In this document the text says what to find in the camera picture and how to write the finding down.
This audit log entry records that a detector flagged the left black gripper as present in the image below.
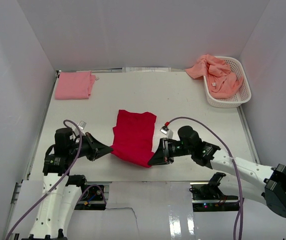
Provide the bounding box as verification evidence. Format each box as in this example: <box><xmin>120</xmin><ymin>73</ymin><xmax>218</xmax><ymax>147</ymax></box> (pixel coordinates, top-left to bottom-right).
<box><xmin>69</xmin><ymin>131</ymin><xmax>113</xmax><ymax>161</ymax></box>

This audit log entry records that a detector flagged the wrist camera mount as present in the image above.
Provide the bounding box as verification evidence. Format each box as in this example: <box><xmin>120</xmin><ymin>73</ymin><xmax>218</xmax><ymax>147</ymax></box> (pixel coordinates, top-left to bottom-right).
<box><xmin>74</xmin><ymin>120</ymin><xmax>86</xmax><ymax>137</ymax></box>
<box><xmin>160</xmin><ymin>122</ymin><xmax>173</xmax><ymax>139</ymax></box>

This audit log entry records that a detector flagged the white plastic basket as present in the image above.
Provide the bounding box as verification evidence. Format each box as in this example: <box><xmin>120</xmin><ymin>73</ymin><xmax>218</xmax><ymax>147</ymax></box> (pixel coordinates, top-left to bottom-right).
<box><xmin>203</xmin><ymin>56</ymin><xmax>252</xmax><ymax>108</ymax></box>

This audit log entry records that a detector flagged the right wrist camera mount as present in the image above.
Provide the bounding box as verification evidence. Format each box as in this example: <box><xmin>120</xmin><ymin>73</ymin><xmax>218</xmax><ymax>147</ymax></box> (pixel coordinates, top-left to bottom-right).
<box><xmin>160</xmin><ymin>122</ymin><xmax>173</xmax><ymax>139</ymax></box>

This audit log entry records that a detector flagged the folded pink t shirt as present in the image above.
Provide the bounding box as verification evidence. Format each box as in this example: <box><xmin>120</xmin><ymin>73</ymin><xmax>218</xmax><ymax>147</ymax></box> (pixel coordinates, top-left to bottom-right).
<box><xmin>54</xmin><ymin>71</ymin><xmax>96</xmax><ymax>100</ymax></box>

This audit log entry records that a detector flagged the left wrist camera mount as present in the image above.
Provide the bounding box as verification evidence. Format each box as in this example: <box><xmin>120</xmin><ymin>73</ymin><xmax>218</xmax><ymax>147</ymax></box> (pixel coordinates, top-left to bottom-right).
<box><xmin>74</xmin><ymin>120</ymin><xmax>86</xmax><ymax>137</ymax></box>

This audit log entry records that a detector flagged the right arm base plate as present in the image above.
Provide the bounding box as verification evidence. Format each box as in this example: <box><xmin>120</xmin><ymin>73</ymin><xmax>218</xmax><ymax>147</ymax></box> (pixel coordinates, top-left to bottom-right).
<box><xmin>189</xmin><ymin>172</ymin><xmax>240</xmax><ymax>213</ymax></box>

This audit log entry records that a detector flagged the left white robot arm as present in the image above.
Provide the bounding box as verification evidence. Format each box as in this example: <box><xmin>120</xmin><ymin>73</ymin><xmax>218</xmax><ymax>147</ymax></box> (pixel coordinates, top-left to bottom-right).
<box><xmin>28</xmin><ymin>127</ymin><xmax>113</xmax><ymax>240</ymax></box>

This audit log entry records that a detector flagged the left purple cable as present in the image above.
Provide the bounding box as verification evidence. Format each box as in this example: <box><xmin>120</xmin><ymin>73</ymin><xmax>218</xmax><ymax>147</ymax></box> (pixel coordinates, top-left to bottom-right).
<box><xmin>4</xmin><ymin>119</ymin><xmax>106</xmax><ymax>240</ymax></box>

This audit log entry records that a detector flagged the salmon t shirt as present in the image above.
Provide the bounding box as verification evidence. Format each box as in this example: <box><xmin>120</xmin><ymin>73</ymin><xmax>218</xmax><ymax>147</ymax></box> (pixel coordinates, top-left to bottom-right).
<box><xmin>185</xmin><ymin>54</ymin><xmax>244</xmax><ymax>99</ymax></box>

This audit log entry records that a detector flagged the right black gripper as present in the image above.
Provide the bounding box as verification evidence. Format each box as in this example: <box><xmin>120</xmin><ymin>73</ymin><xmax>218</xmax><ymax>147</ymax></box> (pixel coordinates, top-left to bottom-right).
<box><xmin>148</xmin><ymin>137</ymin><xmax>193</xmax><ymax>166</ymax></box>

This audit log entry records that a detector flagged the white paper sheet rear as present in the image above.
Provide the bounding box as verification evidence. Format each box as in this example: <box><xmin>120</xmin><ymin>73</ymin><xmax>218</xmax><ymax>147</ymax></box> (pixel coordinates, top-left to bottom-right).
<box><xmin>122</xmin><ymin>67</ymin><xmax>171</xmax><ymax>73</ymax></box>

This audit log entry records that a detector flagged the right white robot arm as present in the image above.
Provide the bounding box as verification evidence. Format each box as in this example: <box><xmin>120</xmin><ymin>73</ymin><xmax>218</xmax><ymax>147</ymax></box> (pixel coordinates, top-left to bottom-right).
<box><xmin>148</xmin><ymin>126</ymin><xmax>286</xmax><ymax>218</ymax></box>

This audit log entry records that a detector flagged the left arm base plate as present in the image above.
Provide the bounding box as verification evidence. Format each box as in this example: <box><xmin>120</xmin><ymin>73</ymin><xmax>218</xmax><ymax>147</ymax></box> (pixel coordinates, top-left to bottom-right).
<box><xmin>75</xmin><ymin>184</ymin><xmax>107</xmax><ymax>211</ymax></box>

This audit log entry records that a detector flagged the red t shirt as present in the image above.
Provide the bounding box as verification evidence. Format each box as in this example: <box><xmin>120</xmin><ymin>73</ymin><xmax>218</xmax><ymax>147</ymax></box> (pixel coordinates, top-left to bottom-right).
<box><xmin>111</xmin><ymin>109</ymin><xmax>157</xmax><ymax>168</ymax></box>

